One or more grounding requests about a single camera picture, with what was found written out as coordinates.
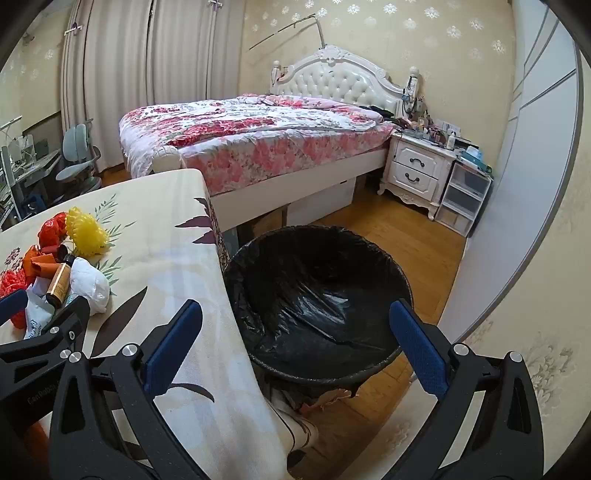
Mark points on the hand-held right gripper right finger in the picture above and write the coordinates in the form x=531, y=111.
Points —
x=418, y=350

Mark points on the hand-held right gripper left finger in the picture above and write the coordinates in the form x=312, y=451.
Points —
x=173, y=344

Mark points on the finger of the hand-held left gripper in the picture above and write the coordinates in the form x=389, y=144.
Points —
x=11, y=305
x=64, y=325

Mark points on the red foam fruit net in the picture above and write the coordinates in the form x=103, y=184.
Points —
x=50, y=230
x=11, y=279

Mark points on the pale plastic wrapper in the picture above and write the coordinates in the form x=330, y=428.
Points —
x=34, y=318

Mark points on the brown glass bottle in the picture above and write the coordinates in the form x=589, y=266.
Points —
x=57, y=286

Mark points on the white tissue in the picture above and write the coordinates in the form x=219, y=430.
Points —
x=90, y=286

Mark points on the orange wrapper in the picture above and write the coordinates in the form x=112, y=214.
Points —
x=39, y=267

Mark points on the yellow foam fruit net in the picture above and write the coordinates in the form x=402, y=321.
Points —
x=87, y=235

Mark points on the bin with black bag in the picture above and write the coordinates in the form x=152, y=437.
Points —
x=323, y=300

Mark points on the cream floral tablecloth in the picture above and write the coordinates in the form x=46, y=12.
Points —
x=161, y=258

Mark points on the white desk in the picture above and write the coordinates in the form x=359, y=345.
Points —
x=41, y=164

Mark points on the brown cardboard box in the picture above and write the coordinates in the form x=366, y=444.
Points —
x=265, y=226

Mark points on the clear plastic drawer unit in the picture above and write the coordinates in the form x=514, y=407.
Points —
x=464, y=194

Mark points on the white storage box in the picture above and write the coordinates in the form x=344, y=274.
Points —
x=323, y=203

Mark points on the grey office chair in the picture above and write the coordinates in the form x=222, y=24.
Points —
x=76, y=138

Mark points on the white carved nightstand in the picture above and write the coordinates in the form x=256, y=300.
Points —
x=415, y=161

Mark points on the teal box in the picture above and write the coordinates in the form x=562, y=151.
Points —
x=473, y=157

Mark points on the clutter of small items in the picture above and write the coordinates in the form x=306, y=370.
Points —
x=434, y=131

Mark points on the white sliding wardrobe door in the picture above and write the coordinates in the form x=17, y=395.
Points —
x=531, y=161

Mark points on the pink floral quilt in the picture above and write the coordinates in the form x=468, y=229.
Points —
x=258, y=138

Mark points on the beige pleated curtains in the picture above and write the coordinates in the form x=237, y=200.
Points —
x=120, y=69

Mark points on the white bed with tufted headboard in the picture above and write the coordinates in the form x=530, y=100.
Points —
x=332, y=78

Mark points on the thin metal rod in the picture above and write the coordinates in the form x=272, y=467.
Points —
x=282, y=34

